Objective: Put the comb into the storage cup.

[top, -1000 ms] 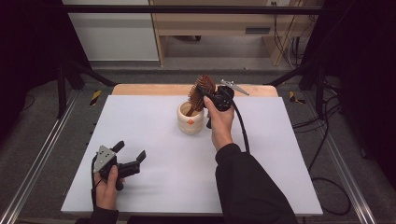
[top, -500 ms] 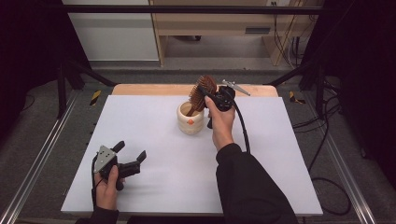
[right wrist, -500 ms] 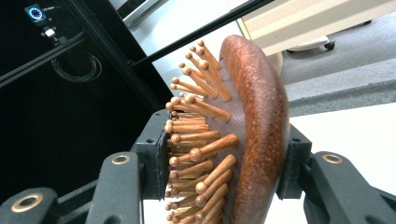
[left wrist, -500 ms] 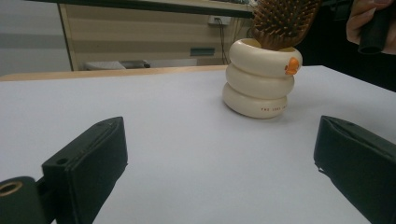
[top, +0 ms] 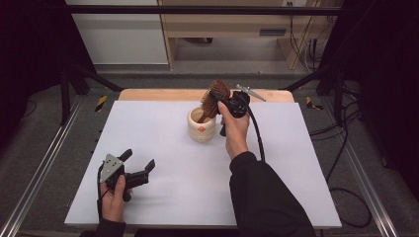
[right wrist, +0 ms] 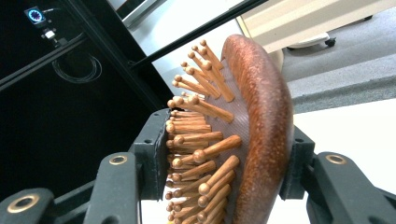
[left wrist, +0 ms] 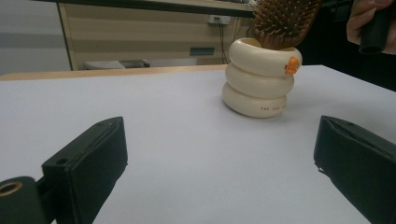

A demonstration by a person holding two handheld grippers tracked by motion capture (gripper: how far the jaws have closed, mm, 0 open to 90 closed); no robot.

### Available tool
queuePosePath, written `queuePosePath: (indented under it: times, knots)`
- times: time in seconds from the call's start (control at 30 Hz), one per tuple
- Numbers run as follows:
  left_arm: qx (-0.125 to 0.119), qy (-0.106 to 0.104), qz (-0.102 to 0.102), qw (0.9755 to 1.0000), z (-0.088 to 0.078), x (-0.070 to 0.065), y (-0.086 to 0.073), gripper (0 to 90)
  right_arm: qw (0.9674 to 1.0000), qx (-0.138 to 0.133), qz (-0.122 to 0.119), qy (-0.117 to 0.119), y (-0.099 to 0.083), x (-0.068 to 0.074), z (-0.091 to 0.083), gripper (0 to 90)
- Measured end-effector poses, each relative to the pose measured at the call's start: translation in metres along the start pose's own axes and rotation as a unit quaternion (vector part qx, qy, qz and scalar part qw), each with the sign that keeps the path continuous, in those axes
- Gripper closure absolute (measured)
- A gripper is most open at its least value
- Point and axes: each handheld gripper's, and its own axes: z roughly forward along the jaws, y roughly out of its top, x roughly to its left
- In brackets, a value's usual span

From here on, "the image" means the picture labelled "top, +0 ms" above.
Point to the light wooden desk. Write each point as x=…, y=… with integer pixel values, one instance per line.
x=224, y=24

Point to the black metal frame stand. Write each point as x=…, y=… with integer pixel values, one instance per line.
x=337, y=95
x=66, y=95

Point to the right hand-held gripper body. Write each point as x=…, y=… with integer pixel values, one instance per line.
x=239, y=104

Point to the yellow black tape marker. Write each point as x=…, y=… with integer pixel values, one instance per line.
x=101, y=103
x=311, y=103

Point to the person's left hand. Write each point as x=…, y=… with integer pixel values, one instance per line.
x=113, y=200

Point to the black horizontal frame bar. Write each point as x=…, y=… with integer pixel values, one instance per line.
x=197, y=10

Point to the white cabinet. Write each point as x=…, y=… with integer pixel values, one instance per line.
x=122, y=39

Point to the cream round jar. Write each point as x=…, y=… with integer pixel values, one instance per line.
x=201, y=134

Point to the black curtain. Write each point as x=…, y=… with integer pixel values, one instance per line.
x=29, y=49
x=385, y=82

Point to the light wooden table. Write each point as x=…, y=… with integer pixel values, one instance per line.
x=164, y=94

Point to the person's right hand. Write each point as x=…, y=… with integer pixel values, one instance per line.
x=236, y=135

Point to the white table board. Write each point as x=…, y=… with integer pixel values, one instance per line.
x=184, y=184

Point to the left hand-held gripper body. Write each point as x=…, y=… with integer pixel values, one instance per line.
x=112, y=168

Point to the aluminium floor rail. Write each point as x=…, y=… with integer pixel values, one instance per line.
x=39, y=171
x=365, y=184

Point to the brown wooden hairbrush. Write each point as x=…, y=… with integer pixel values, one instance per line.
x=210, y=105

